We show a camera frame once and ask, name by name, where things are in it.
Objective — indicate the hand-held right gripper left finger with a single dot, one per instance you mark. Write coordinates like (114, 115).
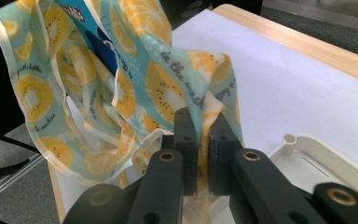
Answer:
(186, 146)

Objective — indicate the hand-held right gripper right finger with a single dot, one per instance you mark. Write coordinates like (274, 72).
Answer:
(220, 155)

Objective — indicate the lemon print fabric bag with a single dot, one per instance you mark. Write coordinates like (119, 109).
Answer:
(155, 84)

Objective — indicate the white plastic tray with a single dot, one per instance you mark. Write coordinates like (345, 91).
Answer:
(307, 174)

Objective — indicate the blue box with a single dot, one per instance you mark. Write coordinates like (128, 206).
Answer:
(101, 40)

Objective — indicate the metal stand bar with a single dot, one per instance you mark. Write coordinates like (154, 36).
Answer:
(9, 180)

